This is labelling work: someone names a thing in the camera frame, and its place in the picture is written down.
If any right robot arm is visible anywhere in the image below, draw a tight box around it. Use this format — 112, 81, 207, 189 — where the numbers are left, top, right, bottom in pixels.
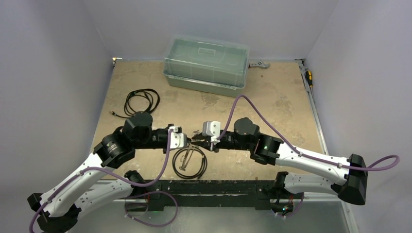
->
191, 117, 368, 205

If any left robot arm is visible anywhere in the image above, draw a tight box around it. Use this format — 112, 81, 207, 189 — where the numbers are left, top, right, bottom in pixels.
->
27, 112, 188, 233

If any silver adjustable wrench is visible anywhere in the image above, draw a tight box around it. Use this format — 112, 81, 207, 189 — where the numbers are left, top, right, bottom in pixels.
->
249, 61, 271, 69

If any yellow black screwdriver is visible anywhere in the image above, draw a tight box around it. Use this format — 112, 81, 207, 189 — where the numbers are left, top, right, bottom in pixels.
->
305, 70, 313, 88

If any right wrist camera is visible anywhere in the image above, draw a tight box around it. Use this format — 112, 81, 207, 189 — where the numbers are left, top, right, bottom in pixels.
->
202, 121, 221, 145

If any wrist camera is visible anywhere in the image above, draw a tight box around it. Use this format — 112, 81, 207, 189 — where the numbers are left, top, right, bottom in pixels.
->
168, 126, 188, 150
202, 121, 221, 145

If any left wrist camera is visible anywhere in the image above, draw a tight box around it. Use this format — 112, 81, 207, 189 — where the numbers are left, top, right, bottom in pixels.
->
168, 126, 188, 150

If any round black cable loop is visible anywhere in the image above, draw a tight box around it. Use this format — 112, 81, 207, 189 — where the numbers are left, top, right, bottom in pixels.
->
172, 146, 208, 180

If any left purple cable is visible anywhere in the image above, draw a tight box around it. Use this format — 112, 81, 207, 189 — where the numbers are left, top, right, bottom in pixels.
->
29, 128, 174, 233

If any coiled black USB cable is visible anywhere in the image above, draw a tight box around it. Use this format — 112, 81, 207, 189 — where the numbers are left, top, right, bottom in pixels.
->
110, 88, 161, 119

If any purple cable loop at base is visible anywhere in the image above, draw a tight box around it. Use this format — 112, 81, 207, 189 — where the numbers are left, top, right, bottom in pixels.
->
123, 189, 180, 228

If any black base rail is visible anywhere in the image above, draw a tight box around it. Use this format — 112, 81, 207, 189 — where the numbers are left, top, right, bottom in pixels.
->
131, 172, 304, 215

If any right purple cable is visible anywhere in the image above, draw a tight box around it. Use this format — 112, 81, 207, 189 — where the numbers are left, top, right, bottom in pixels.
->
216, 94, 400, 172

